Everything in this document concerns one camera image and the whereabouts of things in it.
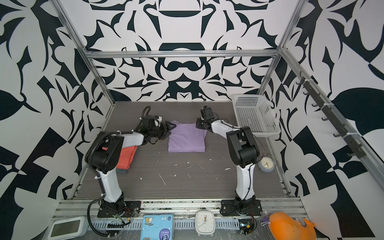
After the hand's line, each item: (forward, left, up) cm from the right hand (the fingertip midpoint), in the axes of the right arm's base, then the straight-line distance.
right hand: (199, 121), depth 101 cm
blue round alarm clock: (-29, -36, -4) cm, 46 cm away
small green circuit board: (-56, -20, -8) cm, 60 cm away
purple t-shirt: (-11, +9, -3) cm, 14 cm away
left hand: (-5, +15, +3) cm, 17 cm away
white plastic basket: (+14, -43, -8) cm, 46 cm away
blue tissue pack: (-57, +20, 0) cm, 60 cm away
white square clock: (-55, -1, -3) cm, 55 cm away
